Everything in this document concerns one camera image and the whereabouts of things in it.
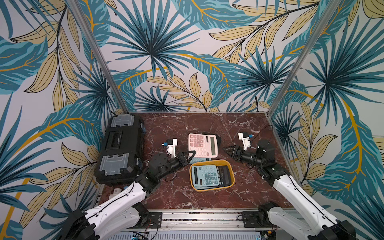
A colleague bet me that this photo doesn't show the pink calculator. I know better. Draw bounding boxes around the pink calculator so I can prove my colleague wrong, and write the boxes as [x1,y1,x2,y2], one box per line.
[188,133,218,158]

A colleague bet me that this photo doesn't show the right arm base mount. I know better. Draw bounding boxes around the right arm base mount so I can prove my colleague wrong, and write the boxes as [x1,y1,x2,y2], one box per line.
[237,211,279,229]

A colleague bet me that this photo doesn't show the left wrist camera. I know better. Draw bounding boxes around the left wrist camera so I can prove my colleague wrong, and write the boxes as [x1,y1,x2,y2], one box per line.
[162,139,178,158]

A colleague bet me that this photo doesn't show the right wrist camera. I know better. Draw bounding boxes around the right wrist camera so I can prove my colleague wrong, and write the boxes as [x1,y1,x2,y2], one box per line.
[238,132,254,151]

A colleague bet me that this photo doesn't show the white pipe elbow fitting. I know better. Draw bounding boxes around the white pipe elbow fitting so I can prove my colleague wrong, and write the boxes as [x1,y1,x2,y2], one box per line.
[109,188,123,200]

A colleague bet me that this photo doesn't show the left aluminium corner post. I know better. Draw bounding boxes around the left aluminium corner post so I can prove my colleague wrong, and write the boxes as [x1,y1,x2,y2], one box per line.
[67,0,129,114]

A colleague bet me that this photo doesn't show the black plastic toolbox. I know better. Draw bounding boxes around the black plastic toolbox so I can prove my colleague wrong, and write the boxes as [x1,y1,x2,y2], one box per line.
[94,114,145,187]

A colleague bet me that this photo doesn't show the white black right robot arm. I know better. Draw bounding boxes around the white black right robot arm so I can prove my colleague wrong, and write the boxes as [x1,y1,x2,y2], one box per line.
[223,140,356,240]

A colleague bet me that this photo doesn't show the aluminium corner post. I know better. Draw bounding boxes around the aluminium corner post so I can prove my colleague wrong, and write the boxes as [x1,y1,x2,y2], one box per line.
[267,0,341,118]
[67,0,129,114]

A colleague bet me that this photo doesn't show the yellow plastic tray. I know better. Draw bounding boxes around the yellow plastic tray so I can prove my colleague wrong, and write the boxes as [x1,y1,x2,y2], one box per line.
[190,160,235,192]

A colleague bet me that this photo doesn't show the aluminium front rail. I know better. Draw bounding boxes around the aluminium front rail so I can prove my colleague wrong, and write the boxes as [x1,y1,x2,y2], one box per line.
[71,209,331,240]

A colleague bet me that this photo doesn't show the black upside-down calculator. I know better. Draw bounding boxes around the black upside-down calculator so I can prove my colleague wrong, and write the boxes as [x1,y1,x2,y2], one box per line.
[214,134,222,154]

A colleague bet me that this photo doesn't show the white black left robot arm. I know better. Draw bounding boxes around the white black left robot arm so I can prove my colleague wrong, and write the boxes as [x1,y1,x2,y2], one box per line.
[57,151,196,240]

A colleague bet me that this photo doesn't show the black keyed calculator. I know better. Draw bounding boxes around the black keyed calculator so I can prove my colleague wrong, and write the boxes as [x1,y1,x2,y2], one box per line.
[217,166,232,188]

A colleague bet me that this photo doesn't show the right aluminium corner post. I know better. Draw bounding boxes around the right aluminium corner post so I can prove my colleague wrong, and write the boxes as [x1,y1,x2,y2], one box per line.
[267,0,341,118]

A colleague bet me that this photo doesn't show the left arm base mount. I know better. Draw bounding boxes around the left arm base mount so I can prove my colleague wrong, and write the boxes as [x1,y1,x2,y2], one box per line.
[133,212,163,229]

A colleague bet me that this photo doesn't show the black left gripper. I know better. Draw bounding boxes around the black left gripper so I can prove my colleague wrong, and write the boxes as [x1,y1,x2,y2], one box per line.
[158,150,197,181]

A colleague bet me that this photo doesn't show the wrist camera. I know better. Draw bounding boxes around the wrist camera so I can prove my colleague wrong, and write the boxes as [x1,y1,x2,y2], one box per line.
[238,132,254,151]
[162,139,178,158]

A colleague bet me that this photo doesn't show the small teal calculator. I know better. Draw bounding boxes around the small teal calculator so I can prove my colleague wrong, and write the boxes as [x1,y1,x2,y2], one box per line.
[192,165,219,190]

